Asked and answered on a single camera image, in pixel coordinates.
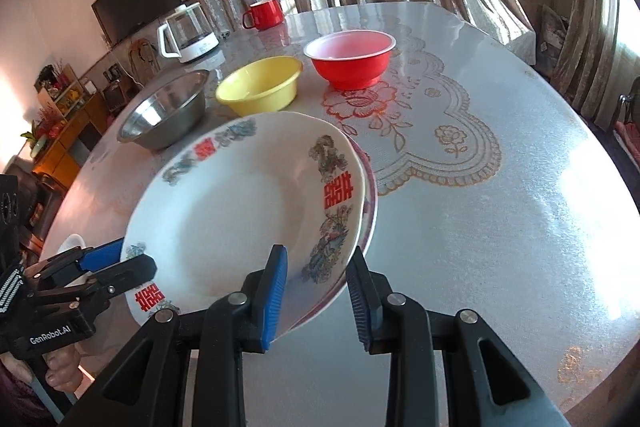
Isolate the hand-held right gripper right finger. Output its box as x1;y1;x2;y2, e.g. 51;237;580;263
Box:
345;248;571;427

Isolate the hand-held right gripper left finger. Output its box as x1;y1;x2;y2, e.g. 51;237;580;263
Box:
65;245;290;427

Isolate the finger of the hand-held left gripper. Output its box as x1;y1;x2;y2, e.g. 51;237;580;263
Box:
22;238;124;290
30;254;157;310

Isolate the pink rimmed plate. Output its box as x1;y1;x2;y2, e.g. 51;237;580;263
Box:
280;134;379;333

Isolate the white patterned plate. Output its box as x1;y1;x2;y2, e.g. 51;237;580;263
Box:
121;111;368;327

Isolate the red plastic bowl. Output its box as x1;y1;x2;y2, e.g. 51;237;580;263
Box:
303;31;397;90

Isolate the person's left hand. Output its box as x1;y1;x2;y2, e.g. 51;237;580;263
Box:
42;344;85;404

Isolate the white round object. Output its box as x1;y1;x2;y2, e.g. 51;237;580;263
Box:
57;233;90;283

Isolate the wooden cabinet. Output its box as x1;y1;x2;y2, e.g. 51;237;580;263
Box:
0;62;166;268

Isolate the floral lace tablecloth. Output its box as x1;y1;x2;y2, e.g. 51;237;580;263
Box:
40;2;640;427

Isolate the stainless steel bowl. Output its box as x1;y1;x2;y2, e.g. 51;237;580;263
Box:
117;69;211;151

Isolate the red flower decoration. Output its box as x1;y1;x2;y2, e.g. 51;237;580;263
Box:
34;63;87;114

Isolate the yellow plastic bowl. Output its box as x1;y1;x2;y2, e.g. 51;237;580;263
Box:
215;56;304;118

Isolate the white glass kettle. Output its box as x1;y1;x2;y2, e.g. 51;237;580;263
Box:
157;2;221;64

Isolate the red mug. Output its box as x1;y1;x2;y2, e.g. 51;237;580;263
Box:
242;0;286;31

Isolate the dark oval back chair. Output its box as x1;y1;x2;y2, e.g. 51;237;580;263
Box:
612;77;640;178

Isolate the grey brown bundle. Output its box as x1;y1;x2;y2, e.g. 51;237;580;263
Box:
537;4;569;68

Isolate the brown side curtain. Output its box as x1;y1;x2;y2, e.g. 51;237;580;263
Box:
550;0;632;132

